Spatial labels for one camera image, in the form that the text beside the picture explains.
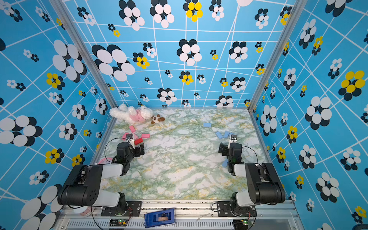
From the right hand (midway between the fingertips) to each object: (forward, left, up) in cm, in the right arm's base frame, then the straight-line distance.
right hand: (231, 143), depth 94 cm
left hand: (0, +62, +1) cm, 62 cm away
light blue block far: (+19, +14, -4) cm, 24 cm away
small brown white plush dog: (+21, +53, +1) cm, 57 cm away
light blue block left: (+9, +7, -3) cm, 12 cm away
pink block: (+8, +60, -3) cm, 61 cm away
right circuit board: (-43, +2, -5) cm, 43 cm away
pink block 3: (+8, +75, -3) cm, 76 cm away
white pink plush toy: (+19, +71, +8) cm, 74 cm away
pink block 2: (+15, +72, -3) cm, 74 cm away
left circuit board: (-43, +64, -6) cm, 77 cm away
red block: (+3, +64, -2) cm, 64 cm away
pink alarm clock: (-12, +82, -1) cm, 83 cm away
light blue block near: (-12, +6, -4) cm, 14 cm away
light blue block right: (+10, +1, -3) cm, 10 cm away
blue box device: (-42, +42, +2) cm, 59 cm away
